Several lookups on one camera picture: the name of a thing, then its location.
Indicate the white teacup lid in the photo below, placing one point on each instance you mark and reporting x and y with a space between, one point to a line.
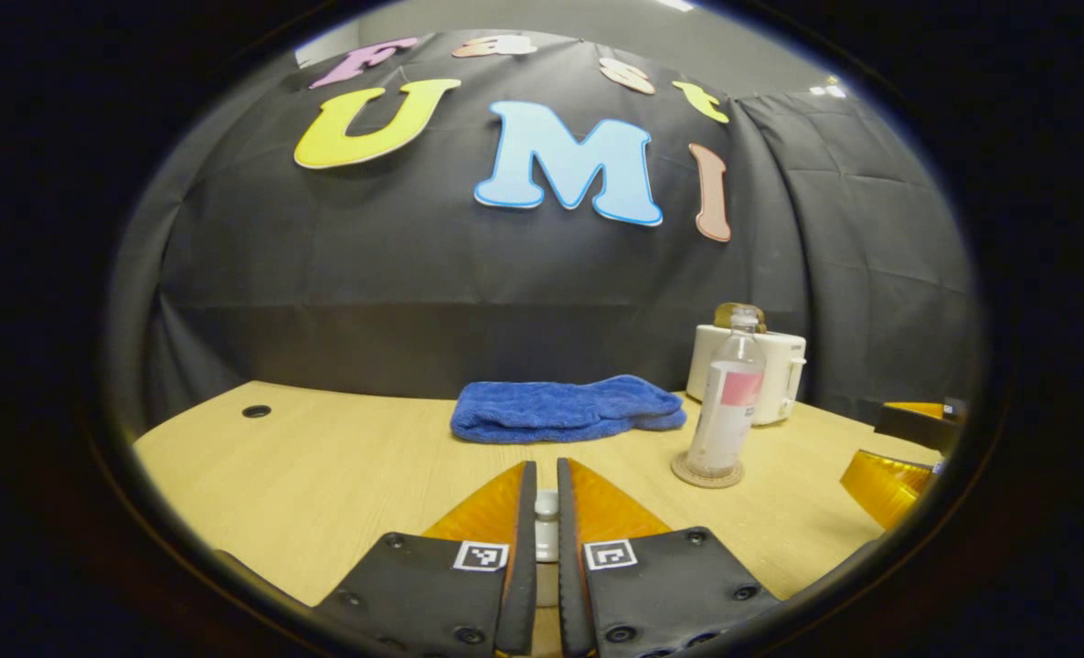
547 525

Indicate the brown toast slice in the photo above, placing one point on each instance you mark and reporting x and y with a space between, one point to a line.
723 315

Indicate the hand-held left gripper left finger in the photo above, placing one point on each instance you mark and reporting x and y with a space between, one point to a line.
526 567

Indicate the long ceiling light panel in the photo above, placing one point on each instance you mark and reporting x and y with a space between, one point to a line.
676 5

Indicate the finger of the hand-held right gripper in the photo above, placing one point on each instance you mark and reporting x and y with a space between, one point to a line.
917 428
889 484

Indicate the clear water bottle pink label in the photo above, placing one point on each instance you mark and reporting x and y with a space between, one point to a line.
725 429

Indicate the white toaster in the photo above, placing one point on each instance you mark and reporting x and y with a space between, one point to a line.
784 375

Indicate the blue folded towel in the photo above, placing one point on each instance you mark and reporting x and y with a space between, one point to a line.
560 411

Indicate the small ceiling light panel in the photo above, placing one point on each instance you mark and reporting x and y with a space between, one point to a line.
827 90

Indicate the black backdrop cloth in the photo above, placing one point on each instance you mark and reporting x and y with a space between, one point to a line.
414 274

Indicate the round wooden coaster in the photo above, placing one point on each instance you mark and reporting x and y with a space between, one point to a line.
706 482

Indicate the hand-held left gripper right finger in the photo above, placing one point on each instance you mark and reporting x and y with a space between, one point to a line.
568 567

